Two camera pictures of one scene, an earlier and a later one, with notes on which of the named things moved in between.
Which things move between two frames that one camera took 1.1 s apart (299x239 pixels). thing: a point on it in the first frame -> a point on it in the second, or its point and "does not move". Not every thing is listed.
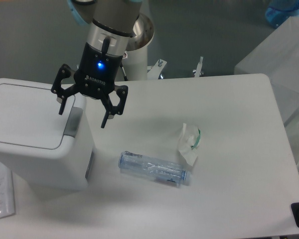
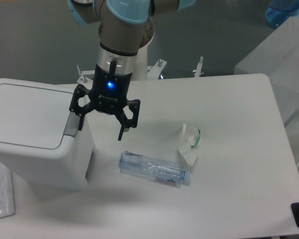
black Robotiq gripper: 94,75 -> 109,92
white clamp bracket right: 154,70 does not move
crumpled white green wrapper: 189,142 does not move
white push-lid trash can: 46,151 does not move
